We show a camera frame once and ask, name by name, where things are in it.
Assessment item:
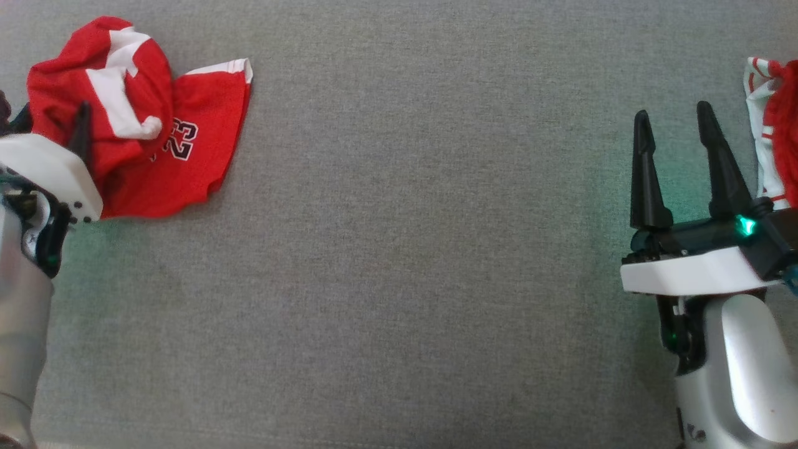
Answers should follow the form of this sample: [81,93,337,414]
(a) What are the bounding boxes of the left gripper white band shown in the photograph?
[0,102,103,225]

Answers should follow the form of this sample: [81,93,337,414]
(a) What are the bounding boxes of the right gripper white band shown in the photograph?
[621,101,780,296]

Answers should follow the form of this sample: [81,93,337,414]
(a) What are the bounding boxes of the red Bulls 23 jersey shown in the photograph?
[744,56,798,210]

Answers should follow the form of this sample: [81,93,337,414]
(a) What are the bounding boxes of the red Bulls 23 shorts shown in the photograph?
[26,17,253,219]

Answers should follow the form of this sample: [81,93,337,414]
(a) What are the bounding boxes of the grey sofa seat cushion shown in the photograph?
[0,0,798,449]

